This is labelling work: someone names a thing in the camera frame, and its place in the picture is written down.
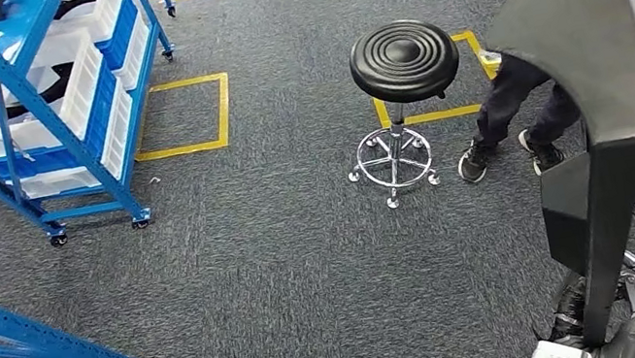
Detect black plastic plate part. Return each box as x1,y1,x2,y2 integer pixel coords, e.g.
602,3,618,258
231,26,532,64
478,0,635,358

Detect yellow floor tape square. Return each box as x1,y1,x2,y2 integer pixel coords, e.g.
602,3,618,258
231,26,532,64
123,70,242,166
362,24,513,133

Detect black round stool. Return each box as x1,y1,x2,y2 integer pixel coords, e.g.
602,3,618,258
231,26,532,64
322,9,485,216

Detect white translucent plastic bin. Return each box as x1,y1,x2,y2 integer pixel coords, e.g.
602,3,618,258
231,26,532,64
0,79,150,205
0,24,119,157
103,11,163,94
41,0,140,51

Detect blue plastic bin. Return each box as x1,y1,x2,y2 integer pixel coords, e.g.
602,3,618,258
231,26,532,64
85,0,150,75
0,56,132,182

